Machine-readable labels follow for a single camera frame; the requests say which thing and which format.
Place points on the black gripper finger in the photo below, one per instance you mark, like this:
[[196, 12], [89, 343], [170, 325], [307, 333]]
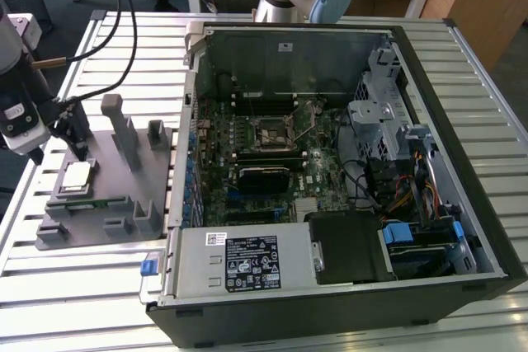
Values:
[[72, 117], [36, 155]]

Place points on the silver CPU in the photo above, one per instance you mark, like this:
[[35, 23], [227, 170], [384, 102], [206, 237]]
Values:
[[76, 176]]

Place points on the thin metal locking lever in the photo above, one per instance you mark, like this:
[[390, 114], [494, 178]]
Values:
[[252, 104]]

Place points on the CPU socket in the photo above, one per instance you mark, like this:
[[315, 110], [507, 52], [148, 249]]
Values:
[[268, 133]]

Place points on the copper coloured tube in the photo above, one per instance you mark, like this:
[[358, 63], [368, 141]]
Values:
[[49, 62]]

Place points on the grey parts rack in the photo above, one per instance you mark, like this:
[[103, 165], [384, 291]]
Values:
[[111, 187]]

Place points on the green RAM stick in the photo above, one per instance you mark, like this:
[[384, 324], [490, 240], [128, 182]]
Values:
[[101, 204]]

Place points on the blue case latch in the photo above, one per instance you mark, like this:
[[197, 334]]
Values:
[[148, 267]]

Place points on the silver power supply unit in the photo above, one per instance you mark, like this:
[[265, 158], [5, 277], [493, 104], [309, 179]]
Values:
[[194, 257]]

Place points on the small black graphics card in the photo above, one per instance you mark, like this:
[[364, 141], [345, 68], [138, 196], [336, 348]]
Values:
[[264, 181]]

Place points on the black expansion slot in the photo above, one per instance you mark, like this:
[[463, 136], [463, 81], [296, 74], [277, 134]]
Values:
[[249, 216]]

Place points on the silver chipset heatsink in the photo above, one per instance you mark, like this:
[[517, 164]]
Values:
[[308, 208]]

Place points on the green motherboard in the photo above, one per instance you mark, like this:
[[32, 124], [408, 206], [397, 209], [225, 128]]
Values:
[[334, 175]]

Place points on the grey metal drive cage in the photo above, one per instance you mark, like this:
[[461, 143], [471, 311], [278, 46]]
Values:
[[367, 117]]

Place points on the black PC case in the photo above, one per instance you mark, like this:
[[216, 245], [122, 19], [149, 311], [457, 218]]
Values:
[[288, 319]]

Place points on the black plastic shroud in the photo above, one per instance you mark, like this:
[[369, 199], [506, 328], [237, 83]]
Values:
[[350, 245]]

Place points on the hard disk in blue carrier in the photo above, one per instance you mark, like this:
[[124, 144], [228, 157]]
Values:
[[396, 234]]

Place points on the blue plastic clip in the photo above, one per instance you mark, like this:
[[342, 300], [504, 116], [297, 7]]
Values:
[[457, 231]]

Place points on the wooden cabinet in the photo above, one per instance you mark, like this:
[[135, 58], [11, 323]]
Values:
[[486, 6]]

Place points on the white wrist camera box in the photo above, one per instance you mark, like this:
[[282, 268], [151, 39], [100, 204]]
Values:
[[24, 139]]

